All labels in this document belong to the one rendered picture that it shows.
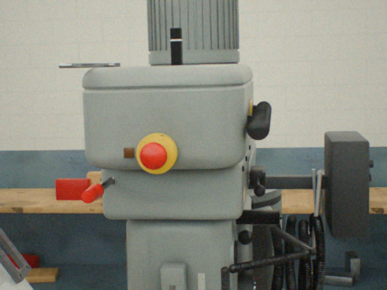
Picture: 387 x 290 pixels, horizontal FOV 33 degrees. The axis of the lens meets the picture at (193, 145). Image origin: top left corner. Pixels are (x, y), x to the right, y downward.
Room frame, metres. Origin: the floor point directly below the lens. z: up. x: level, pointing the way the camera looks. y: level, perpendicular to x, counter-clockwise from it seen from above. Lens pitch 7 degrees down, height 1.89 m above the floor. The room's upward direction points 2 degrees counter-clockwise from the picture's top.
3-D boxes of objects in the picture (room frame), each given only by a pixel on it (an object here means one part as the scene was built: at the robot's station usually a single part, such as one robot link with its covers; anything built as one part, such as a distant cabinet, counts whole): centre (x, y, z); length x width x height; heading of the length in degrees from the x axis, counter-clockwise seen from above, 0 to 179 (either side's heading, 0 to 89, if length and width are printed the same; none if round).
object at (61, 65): (1.06, 0.16, 1.89); 0.24 x 0.04 x 0.01; 172
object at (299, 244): (1.12, -0.17, 1.58); 0.17 x 0.01 x 0.01; 16
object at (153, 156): (0.95, 0.06, 1.76); 0.04 x 0.03 x 0.04; 83
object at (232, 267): (1.00, -0.12, 1.58); 0.17 x 0.01 x 0.01; 120
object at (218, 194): (1.24, 0.02, 1.68); 0.34 x 0.24 x 0.10; 173
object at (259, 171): (1.25, -0.12, 1.66); 0.12 x 0.04 x 0.04; 173
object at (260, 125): (1.21, -0.12, 1.79); 0.45 x 0.04 x 0.04; 173
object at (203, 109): (1.21, 0.02, 1.81); 0.47 x 0.26 x 0.16; 173
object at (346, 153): (1.45, -0.35, 1.62); 0.20 x 0.09 x 0.21; 173
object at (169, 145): (0.97, 0.05, 1.76); 0.06 x 0.02 x 0.06; 83
